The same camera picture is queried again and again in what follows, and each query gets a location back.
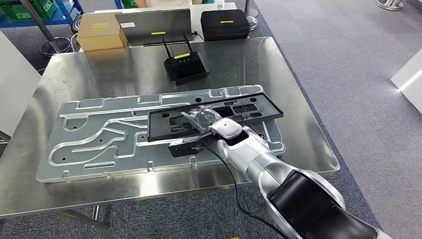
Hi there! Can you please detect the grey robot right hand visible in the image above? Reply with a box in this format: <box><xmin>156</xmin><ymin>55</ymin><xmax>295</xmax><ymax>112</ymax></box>
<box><xmin>180</xmin><ymin>105</ymin><xmax>222</xmax><ymax>135</ymax></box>

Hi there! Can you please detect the black plastic licence plate frame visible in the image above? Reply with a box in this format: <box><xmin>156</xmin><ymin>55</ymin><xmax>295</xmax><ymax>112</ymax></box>
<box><xmin>147</xmin><ymin>93</ymin><xmax>284</xmax><ymax>142</ymax></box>

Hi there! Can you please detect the stainless steel workbench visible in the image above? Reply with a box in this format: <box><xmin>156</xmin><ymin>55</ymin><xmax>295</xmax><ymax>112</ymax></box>
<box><xmin>0</xmin><ymin>37</ymin><xmax>340</xmax><ymax>230</ymax></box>

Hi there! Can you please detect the black radio unit with antennas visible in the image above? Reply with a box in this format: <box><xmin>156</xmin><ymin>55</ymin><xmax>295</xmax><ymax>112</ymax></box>
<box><xmin>161</xmin><ymin>33</ymin><xmax>211</xmax><ymax>87</ymax></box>

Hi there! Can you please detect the black zip case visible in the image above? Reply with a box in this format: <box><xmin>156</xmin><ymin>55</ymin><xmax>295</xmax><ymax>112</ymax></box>
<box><xmin>200</xmin><ymin>9</ymin><xmax>251</xmax><ymax>42</ymax></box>

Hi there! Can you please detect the grey laptop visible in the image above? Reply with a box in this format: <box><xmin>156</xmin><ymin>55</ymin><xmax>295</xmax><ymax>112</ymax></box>
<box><xmin>114</xmin><ymin>8</ymin><xmax>194</xmax><ymax>47</ymax></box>

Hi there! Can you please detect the metal stanchion with round base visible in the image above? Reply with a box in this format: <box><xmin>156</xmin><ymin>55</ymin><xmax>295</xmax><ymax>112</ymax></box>
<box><xmin>376</xmin><ymin>0</ymin><xmax>404</xmax><ymax>11</ymax></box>
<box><xmin>244</xmin><ymin>0</ymin><xmax>259</xmax><ymax>31</ymax></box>
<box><xmin>20</xmin><ymin>0</ymin><xmax>73</xmax><ymax>57</ymax></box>

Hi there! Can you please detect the machined aluminium fixture plate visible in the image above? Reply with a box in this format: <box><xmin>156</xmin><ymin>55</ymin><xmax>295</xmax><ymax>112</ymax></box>
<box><xmin>35</xmin><ymin>85</ymin><xmax>286</xmax><ymax>183</ymax></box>

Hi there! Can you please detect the blue metal cart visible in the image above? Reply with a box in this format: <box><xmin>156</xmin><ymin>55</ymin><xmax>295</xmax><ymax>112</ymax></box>
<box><xmin>0</xmin><ymin>0</ymin><xmax>85</xmax><ymax>29</ymax></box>

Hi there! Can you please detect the white panel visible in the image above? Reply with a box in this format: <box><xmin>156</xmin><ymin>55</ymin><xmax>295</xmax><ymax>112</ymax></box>
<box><xmin>390</xmin><ymin>48</ymin><xmax>422</xmax><ymax>116</ymax></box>
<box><xmin>0</xmin><ymin>31</ymin><xmax>42</xmax><ymax>137</ymax></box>

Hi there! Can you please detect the green plastic crate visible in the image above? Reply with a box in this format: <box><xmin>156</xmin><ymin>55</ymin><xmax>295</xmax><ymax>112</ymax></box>
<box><xmin>0</xmin><ymin>0</ymin><xmax>58</xmax><ymax>22</ymax></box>

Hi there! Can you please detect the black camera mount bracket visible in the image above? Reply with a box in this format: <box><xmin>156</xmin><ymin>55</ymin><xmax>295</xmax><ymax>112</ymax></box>
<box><xmin>168</xmin><ymin>136</ymin><xmax>225</xmax><ymax>158</ymax></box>

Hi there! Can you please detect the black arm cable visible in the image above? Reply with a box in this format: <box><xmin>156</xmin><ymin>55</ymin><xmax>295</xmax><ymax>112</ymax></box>
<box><xmin>194</xmin><ymin>145</ymin><xmax>291</xmax><ymax>239</ymax></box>

